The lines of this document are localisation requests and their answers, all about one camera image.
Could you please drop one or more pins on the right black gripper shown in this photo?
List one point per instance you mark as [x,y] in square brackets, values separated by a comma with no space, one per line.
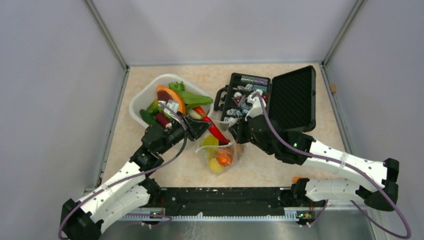
[237,129]

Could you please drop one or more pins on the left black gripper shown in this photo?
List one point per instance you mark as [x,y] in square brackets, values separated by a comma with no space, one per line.
[194,128]

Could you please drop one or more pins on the yellow green star fruit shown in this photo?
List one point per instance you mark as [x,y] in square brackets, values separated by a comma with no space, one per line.
[210,144]

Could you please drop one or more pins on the red chili pepper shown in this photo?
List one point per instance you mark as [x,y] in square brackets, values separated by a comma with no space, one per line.
[213,129]

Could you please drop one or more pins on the small orange fruit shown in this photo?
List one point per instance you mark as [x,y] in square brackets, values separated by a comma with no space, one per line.
[225,156]

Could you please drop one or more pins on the clear zip top bag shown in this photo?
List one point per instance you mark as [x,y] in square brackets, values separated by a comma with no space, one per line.
[238,149]

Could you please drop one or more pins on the yellow lemon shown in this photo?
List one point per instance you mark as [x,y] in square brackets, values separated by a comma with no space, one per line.
[214,166]

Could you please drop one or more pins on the papaya slice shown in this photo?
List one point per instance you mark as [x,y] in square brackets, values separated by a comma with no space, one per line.
[165,94]

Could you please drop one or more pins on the dark green cucumber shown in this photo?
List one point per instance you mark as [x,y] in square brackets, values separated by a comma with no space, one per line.
[148,118]

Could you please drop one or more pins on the white plastic basket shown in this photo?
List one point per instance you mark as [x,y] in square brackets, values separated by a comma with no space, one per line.
[146,96]

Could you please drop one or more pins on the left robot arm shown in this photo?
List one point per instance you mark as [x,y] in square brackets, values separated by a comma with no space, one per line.
[90,216]

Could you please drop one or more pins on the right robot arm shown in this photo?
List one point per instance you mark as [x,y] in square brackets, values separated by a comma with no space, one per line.
[373,182]

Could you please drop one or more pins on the green lettuce leaf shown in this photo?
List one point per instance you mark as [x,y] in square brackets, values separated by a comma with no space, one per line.
[190,99]

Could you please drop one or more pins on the poker chips in case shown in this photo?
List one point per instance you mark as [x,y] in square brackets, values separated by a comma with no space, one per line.
[236,94]

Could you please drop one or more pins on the black carrying case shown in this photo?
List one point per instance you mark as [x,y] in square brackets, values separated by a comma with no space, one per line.
[291,99]

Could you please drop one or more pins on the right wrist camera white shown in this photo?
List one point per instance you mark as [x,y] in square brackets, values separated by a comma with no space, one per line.
[258,103]

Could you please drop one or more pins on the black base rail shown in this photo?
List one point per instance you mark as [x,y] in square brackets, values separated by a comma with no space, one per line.
[227,201]

